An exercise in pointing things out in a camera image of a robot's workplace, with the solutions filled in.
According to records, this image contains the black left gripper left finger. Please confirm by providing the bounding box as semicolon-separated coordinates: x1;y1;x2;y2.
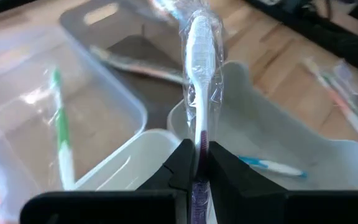
19;139;196;224

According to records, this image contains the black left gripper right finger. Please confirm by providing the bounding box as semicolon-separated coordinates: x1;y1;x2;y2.
208;141;358;224

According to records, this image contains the blue white toothbrush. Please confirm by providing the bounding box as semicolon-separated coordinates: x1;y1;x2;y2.
237;154;308;179

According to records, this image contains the purple white toothbrush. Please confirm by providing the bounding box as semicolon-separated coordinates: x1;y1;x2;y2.
178;6;226;224

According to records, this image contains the white plastic bin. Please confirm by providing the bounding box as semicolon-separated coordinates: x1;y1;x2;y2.
75;128;183;191

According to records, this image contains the pale grey plastic bin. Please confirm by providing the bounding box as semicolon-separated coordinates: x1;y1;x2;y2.
166;60;358;191

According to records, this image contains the clear plastic bin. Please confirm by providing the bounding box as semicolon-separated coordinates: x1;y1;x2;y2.
0;26;149;200

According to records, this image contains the orange white wrapped toothbrush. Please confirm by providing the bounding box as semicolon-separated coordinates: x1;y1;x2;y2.
301;57;358;150

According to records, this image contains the brown translucent plastic bin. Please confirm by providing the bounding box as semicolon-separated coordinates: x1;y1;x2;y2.
59;0;229;86

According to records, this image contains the black aluminium table frame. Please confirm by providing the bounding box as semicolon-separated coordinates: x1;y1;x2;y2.
0;0;358;80

